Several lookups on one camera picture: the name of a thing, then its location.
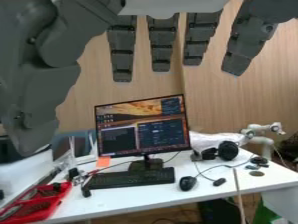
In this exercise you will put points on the orange paper note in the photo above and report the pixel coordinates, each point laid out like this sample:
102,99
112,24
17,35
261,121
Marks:
102,161

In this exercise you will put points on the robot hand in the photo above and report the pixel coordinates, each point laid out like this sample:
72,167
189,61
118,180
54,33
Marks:
30,66

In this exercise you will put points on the small white jointed device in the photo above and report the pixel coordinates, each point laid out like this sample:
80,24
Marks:
265,128

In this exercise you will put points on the red tray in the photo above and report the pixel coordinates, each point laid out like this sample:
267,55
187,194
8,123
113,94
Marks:
17,211
48,190

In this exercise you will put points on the small black plug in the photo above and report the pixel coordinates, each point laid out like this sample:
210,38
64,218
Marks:
85,192

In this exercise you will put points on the black keyboard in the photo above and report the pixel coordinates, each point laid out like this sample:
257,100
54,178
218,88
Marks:
133,178

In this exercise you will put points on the white desk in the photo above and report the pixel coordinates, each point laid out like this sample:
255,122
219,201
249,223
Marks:
154,201

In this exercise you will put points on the black mouse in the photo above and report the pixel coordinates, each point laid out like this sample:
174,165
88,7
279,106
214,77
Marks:
187,183

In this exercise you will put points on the computer screen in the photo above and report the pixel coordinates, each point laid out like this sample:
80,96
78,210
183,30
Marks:
141,126

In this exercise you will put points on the black headphones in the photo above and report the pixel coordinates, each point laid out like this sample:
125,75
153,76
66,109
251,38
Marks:
226,150

